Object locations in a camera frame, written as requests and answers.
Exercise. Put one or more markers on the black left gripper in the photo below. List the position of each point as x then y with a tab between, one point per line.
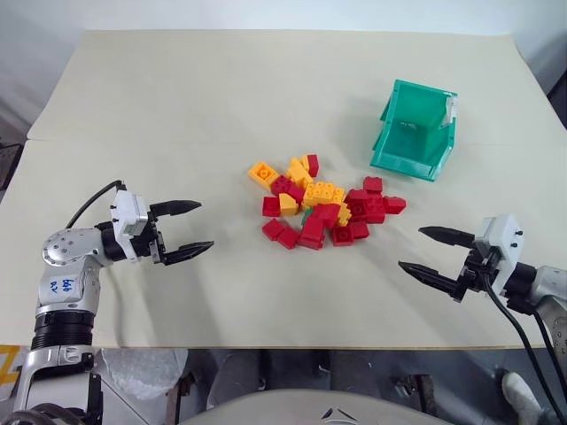
148	242

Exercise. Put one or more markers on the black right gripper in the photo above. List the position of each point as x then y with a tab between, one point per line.
476	271

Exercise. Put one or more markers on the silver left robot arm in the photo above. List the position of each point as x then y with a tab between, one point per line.
66	288

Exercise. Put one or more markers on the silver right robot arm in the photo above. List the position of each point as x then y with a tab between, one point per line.
547	288

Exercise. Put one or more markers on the red toy block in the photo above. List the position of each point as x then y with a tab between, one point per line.
373	184
360	229
375	209
356	196
270	206
288	238
281	184
394	205
312	233
343	235
295	193
356	211
326	213
272	229
313	164

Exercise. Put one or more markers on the yellow sloped toy block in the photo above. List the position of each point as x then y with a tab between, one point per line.
297	172
288	206

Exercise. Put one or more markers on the green plastic bin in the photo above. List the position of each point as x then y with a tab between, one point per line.
412	146

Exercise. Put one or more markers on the green plastic toy brick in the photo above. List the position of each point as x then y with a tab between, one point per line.
305	218

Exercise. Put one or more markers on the large yellow toy block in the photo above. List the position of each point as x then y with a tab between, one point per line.
323	195

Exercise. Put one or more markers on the white plastic bag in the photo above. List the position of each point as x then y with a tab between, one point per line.
142	372

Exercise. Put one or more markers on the white shoe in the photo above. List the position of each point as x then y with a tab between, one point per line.
522	398

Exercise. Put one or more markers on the beige robot torso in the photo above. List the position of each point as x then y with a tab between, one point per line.
310	407

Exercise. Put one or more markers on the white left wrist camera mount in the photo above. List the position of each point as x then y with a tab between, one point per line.
128	212

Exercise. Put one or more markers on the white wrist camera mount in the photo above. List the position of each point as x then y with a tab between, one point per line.
128	212
502	239

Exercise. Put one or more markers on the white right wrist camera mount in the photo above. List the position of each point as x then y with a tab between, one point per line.
502	239

